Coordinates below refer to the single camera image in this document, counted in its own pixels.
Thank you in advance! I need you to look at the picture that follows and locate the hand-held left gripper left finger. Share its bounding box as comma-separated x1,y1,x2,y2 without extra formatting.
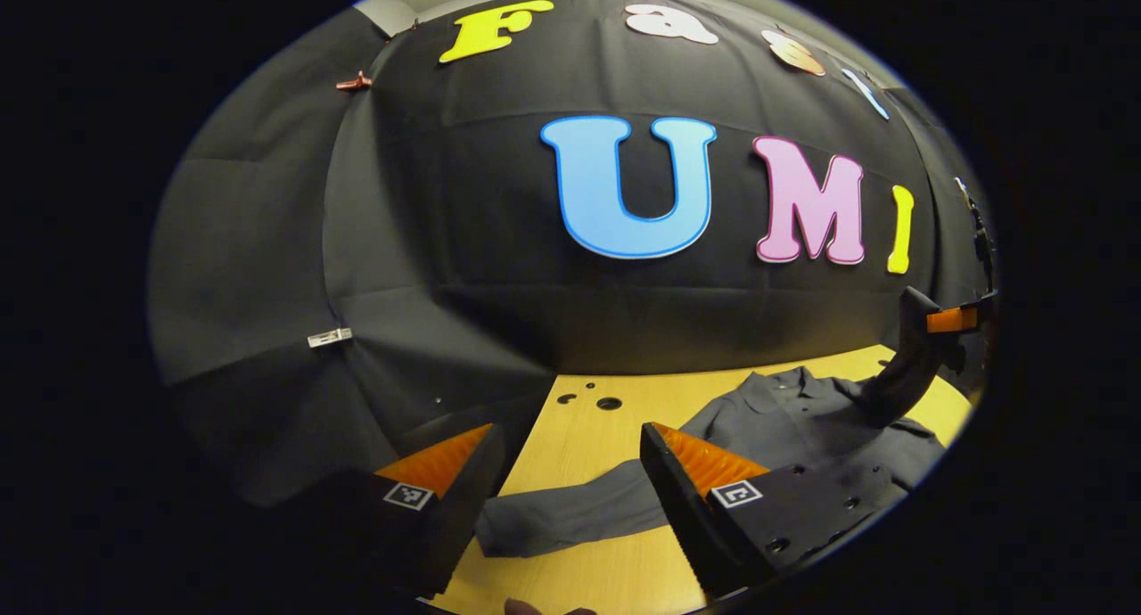
267,423,506,601

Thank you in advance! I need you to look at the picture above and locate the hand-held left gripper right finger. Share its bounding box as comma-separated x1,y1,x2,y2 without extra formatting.
640,422,901,601

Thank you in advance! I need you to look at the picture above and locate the black backdrop cloth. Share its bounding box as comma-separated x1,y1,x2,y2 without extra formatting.
147,0,995,509

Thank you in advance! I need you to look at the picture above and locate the grey polo shirt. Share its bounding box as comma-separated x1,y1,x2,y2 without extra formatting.
475,365,948,560

